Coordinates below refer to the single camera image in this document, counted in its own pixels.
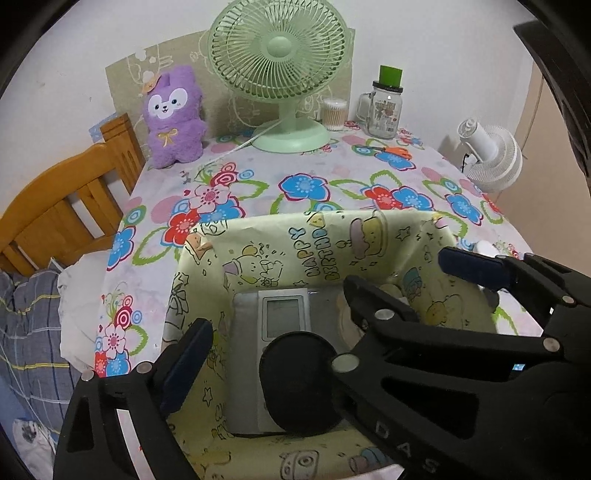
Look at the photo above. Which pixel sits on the blue printed sheet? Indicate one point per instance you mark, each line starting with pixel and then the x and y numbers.
pixel 99 127

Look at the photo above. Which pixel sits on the white floor fan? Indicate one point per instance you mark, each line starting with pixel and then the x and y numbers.
pixel 498 157

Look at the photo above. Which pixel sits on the black round disc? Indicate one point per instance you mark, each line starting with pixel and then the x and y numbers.
pixel 295 387

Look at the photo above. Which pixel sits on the green desk fan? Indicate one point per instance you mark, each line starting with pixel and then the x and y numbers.
pixel 277 46

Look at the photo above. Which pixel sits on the wooden headboard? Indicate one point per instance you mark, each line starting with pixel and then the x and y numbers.
pixel 46 203

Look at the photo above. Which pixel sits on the cotton swab jar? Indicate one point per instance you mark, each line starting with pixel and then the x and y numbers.
pixel 334 115

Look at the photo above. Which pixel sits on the white oval case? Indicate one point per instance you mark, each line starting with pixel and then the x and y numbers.
pixel 485 247

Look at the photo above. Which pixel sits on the plaid blanket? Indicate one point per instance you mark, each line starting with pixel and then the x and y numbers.
pixel 32 332

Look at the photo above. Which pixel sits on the yellow fabric storage box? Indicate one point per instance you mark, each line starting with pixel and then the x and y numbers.
pixel 286 249

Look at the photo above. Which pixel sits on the glass mug with green lid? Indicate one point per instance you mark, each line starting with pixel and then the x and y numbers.
pixel 383 115

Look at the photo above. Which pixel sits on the floral tablecloth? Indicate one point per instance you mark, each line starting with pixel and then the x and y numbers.
pixel 323 194

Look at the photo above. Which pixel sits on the purple plush toy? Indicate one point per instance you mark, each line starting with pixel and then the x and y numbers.
pixel 173 134

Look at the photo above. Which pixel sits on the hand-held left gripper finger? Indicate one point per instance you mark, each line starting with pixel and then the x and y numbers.
pixel 184 364

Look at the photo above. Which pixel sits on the white printed cloth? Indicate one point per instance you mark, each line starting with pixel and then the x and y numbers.
pixel 32 443

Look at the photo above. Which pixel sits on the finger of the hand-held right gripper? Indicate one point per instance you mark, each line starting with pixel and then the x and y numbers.
pixel 471 267
pixel 369 304

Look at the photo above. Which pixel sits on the beige door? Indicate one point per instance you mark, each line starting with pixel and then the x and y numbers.
pixel 549 161

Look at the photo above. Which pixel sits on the beige printed board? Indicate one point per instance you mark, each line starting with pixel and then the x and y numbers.
pixel 124 78

